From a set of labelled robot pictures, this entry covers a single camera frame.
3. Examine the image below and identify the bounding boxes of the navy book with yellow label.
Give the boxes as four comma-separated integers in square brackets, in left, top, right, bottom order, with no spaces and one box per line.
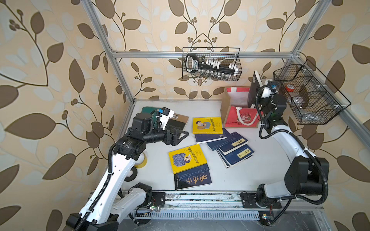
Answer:
[207,132,249,155]

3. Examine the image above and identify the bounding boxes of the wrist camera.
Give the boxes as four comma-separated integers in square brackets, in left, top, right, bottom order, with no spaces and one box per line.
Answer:
[261,80,279,99]
[159,107,174,130]

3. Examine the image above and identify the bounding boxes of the black wire basket right wall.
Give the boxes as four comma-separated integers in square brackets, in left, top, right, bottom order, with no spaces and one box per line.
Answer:
[273,60,351,125]

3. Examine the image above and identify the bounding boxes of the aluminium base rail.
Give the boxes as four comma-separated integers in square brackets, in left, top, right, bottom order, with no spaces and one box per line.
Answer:
[83,189,326,221]

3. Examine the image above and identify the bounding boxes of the navy book under yellow book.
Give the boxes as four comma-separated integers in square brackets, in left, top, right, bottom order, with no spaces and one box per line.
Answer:
[195,129,230,144]

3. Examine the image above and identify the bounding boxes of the yellow tape roll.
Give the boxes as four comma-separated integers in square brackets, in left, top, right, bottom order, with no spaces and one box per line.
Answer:
[135,153,147,169]

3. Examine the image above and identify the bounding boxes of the black and white large book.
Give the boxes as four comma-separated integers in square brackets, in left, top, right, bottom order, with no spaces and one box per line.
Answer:
[247,71,263,108]

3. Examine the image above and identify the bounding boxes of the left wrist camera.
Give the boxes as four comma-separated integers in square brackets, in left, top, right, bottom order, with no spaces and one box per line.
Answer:
[159,107,174,130]

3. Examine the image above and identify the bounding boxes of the green plastic tool case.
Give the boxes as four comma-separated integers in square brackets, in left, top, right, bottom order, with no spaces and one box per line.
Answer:
[141,106,163,116]

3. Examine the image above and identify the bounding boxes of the yellow book purple hedgehog cover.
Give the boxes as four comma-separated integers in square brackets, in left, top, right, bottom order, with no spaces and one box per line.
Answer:
[168,144,207,174]

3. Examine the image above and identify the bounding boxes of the lower navy book yellow label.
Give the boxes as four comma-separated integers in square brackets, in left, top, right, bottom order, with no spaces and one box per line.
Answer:
[217,144,254,168]

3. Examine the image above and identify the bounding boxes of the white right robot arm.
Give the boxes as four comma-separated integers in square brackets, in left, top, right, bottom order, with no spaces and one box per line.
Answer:
[255,89,330,208]

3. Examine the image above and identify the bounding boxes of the yellow cartoon man book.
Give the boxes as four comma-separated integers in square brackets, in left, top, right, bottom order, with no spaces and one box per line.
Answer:
[192,117,223,134]

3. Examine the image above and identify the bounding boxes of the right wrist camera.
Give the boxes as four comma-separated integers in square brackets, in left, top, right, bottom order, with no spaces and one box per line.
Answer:
[261,80,279,99]

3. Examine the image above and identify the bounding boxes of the red tape roll in basket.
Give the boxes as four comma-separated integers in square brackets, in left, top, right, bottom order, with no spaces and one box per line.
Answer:
[285,84,295,92]

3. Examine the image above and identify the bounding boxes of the black tape roll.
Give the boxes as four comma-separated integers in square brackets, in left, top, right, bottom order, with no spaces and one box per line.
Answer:
[124,167,138,182]

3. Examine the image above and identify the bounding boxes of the black wire basket wall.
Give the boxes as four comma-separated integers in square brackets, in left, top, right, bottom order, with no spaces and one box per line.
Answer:
[182,46,242,82]
[273,60,351,125]

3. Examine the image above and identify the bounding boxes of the black wire basket back wall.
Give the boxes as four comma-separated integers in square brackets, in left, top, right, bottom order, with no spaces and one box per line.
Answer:
[182,46,242,82]

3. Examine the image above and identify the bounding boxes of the brown and black book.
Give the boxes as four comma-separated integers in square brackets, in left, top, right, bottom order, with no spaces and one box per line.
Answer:
[166,113,189,131]

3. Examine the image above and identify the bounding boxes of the dark book large white characters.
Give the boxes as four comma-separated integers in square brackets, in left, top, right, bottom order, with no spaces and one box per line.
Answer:
[174,164,212,190]

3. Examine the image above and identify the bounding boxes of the socket wrench set in basket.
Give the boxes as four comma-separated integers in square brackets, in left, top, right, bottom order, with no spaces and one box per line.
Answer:
[183,53,242,76]

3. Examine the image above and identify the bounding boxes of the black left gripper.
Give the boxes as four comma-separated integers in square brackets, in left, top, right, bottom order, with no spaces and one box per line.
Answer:
[141,123,188,147]

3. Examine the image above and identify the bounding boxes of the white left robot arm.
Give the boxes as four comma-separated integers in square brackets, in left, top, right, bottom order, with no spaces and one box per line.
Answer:
[66,108,189,231]

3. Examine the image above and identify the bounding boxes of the red and burlap canvas bag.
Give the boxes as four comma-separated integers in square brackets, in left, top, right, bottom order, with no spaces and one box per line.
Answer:
[220,87,259,129]

